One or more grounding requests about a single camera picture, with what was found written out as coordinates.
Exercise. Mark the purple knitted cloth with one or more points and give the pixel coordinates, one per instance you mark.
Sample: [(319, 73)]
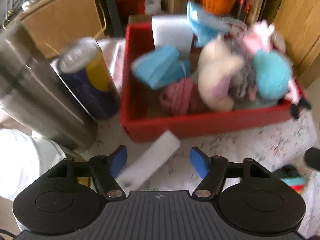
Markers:
[(243, 82)]

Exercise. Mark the cream plush toy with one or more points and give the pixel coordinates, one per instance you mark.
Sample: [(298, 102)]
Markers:
[(216, 66)]

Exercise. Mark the white foam block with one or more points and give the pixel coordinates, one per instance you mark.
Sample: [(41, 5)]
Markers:
[(174, 30), (135, 175)]

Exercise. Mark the steel thermos flask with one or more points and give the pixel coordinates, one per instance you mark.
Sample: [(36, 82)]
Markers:
[(33, 94)]

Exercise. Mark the clear glass jar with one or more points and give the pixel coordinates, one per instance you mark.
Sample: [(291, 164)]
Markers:
[(24, 159)]

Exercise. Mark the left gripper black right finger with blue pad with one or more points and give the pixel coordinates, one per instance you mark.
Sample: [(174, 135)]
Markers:
[(212, 171)]

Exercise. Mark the dark wooden stool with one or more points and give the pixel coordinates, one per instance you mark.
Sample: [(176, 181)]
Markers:
[(134, 19)]

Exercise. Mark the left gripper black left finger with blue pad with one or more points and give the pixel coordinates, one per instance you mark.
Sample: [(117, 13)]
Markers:
[(104, 171)]

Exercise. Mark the wooden TV cabinet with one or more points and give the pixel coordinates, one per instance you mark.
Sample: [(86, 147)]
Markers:
[(54, 24)]

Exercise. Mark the pink knitted yarn item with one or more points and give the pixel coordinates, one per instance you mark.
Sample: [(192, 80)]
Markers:
[(176, 97)]

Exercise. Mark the wooden cupboard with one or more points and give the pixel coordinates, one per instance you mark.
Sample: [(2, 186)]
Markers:
[(298, 22)]

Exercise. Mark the blue yellow drink can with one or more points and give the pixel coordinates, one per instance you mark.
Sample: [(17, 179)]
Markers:
[(83, 69)]

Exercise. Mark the pink pig plush toy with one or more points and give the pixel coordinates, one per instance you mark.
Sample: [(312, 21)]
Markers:
[(273, 72)]

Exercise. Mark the black metal shelf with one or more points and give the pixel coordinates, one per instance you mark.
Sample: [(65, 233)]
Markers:
[(110, 7)]

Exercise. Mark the red cardboard box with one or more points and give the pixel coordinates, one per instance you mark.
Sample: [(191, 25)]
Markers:
[(143, 120)]

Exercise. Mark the blue face mask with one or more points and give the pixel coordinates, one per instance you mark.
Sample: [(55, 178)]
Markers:
[(160, 67)]

